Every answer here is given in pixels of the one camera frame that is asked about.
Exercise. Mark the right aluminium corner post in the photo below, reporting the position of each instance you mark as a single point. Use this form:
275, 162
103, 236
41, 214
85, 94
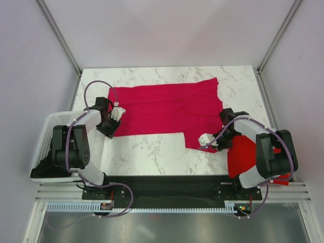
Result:
279, 34

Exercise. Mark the white plastic basket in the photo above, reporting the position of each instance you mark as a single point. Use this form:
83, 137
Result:
45, 143

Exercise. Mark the folded red t shirt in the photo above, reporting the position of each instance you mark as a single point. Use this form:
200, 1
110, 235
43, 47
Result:
241, 157

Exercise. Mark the magenta t shirt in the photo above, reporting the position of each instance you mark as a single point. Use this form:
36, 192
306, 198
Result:
188, 108

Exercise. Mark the black t shirt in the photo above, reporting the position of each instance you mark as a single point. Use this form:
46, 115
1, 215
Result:
46, 169

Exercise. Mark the aluminium corner post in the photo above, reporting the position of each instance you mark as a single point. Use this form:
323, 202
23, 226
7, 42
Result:
58, 35
279, 34

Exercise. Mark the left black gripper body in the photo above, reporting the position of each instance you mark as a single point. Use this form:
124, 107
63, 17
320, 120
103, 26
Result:
108, 127

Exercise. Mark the grey slotted cable duct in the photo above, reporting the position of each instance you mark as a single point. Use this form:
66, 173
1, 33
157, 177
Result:
107, 207

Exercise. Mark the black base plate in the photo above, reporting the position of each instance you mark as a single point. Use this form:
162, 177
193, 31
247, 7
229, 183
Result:
171, 191

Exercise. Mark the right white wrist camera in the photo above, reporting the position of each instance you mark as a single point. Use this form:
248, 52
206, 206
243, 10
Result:
205, 140

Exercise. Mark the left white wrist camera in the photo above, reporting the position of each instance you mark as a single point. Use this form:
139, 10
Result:
117, 112

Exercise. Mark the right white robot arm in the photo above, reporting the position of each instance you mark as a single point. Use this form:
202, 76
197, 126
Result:
268, 165

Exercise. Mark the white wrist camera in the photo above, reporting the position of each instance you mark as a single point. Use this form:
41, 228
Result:
205, 140
117, 112

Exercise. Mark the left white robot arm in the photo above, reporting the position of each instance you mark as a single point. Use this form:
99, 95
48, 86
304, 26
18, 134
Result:
70, 145

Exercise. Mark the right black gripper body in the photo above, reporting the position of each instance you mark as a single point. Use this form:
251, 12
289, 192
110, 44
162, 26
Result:
225, 140

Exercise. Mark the aluminium rail frame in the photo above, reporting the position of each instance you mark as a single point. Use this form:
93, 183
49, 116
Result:
294, 193

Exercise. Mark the left aluminium corner post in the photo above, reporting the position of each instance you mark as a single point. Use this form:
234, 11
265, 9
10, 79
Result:
58, 35

